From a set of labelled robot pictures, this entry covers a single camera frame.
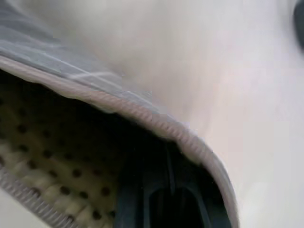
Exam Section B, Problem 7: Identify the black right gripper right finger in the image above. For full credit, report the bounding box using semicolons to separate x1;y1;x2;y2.
169;142;230;228

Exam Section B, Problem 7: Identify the dark rounded object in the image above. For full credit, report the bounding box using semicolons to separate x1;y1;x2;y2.
293;0;304;51

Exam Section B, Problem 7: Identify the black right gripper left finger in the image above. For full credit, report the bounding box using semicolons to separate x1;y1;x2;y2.
114;142;172;228

